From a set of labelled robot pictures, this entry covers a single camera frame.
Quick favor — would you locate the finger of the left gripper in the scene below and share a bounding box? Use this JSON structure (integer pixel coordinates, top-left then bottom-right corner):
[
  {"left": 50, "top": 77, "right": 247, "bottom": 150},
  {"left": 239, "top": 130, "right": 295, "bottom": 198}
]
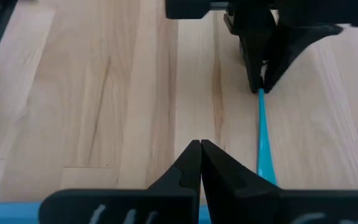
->
[
  {"left": 263, "top": 25, "right": 344, "bottom": 93},
  {"left": 224, "top": 12, "right": 276, "bottom": 94}
]

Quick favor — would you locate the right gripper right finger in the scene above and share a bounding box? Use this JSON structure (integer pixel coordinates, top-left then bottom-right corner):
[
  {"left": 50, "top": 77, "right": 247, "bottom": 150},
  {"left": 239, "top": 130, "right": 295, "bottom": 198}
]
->
[{"left": 201, "top": 139, "right": 358, "bottom": 224}]

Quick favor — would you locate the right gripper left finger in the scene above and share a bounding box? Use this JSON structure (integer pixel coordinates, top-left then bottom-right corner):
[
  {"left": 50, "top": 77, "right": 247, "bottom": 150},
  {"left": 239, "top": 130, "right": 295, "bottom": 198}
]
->
[{"left": 39, "top": 139, "right": 202, "bottom": 224}]

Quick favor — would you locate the blue plastic tray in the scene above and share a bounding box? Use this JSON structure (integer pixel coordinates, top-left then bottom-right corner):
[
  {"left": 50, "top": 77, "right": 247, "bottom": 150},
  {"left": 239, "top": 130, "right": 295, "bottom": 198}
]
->
[{"left": 0, "top": 201, "right": 211, "bottom": 224}]

